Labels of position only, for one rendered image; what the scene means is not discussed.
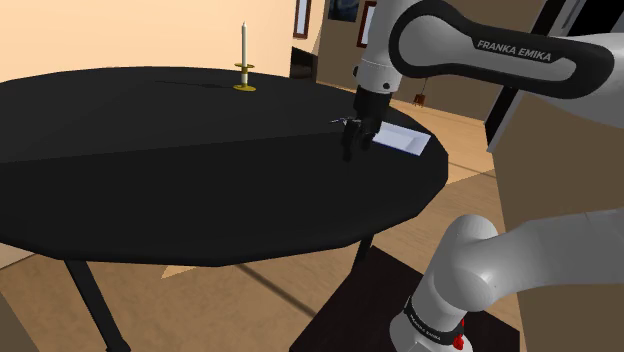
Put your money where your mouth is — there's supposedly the black round table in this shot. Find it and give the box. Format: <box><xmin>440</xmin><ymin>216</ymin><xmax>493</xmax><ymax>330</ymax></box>
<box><xmin>0</xmin><ymin>65</ymin><xmax>450</xmax><ymax>352</ymax></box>

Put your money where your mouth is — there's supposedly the dark robot stand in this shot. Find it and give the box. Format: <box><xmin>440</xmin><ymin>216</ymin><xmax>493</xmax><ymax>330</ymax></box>
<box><xmin>288</xmin><ymin>245</ymin><xmax>522</xmax><ymax>352</ymax></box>

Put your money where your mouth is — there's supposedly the dark wall picture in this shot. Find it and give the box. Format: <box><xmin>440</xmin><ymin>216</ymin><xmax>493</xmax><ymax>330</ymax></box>
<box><xmin>327</xmin><ymin>0</ymin><xmax>361</xmax><ymax>24</ymax></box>

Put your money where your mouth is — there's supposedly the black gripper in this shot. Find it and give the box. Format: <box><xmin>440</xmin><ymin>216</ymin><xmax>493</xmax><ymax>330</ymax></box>
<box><xmin>340</xmin><ymin>85</ymin><xmax>393</xmax><ymax>163</ymax></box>

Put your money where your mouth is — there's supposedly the white rectangular tray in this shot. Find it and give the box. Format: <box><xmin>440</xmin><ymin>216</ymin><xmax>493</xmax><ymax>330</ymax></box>
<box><xmin>371</xmin><ymin>121</ymin><xmax>433</xmax><ymax>157</ymax></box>

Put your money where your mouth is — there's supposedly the wall picture with brown frame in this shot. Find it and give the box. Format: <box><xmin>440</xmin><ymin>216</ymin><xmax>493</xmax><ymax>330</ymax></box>
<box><xmin>292</xmin><ymin>0</ymin><xmax>313</xmax><ymax>40</ymax></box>

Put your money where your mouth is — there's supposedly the tan cabinet with black edge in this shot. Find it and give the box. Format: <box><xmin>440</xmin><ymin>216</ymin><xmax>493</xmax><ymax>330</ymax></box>
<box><xmin>484</xmin><ymin>0</ymin><xmax>624</xmax><ymax>352</ymax></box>

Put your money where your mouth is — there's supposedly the white candle in gold holder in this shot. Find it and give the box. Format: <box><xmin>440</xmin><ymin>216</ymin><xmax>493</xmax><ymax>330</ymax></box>
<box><xmin>232</xmin><ymin>20</ymin><xmax>258</xmax><ymax>93</ymax></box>

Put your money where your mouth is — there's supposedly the wall picture with red frame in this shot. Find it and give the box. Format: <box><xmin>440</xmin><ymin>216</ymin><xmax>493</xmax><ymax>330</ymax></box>
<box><xmin>356</xmin><ymin>0</ymin><xmax>378</xmax><ymax>49</ymax></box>

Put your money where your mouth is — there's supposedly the black fireplace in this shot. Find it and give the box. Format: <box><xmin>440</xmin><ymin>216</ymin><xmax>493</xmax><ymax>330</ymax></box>
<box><xmin>289</xmin><ymin>46</ymin><xmax>319</xmax><ymax>82</ymax></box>

